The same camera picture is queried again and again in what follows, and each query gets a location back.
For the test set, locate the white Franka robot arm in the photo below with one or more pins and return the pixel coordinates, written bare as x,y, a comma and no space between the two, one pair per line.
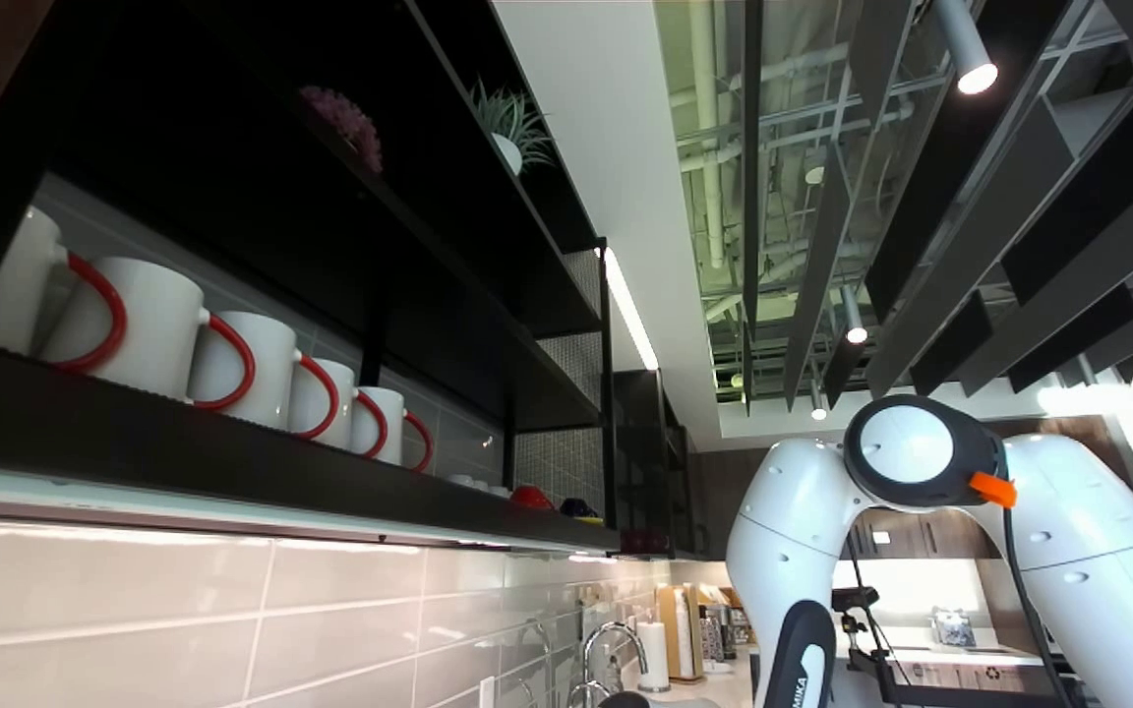
789,526

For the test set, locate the under-shelf light strip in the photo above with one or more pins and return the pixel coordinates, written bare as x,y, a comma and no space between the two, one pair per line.
197,513

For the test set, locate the kitchen island counter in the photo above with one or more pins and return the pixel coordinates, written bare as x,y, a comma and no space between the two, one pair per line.
963,675

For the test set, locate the small red object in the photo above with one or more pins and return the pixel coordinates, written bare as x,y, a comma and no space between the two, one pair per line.
533,502

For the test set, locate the small black object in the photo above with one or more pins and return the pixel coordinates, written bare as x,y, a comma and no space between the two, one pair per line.
576,504

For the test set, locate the green plant white pot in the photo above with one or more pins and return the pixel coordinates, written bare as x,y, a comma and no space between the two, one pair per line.
511,139

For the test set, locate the chrome kitchen faucet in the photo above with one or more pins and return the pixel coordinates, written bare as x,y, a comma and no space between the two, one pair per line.
593,639

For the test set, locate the small ceiling spotlight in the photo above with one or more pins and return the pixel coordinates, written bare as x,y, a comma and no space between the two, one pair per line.
857,319

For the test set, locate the tan wooden block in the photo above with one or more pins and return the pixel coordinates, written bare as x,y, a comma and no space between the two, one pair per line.
681,633

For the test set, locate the white paper towel roll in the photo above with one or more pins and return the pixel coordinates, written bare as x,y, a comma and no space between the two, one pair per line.
656,654

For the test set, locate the clear glass item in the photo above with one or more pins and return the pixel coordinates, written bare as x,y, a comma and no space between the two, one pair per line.
954,626

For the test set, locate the large ceiling spotlight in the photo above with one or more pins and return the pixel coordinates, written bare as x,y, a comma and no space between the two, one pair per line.
964,54

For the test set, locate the plain white cup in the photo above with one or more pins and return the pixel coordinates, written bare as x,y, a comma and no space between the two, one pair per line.
19,287

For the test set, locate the black camera on tripod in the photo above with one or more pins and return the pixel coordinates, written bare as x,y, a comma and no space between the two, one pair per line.
857,601

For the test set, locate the black wall shelf unit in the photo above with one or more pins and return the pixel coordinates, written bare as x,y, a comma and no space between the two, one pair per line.
197,133

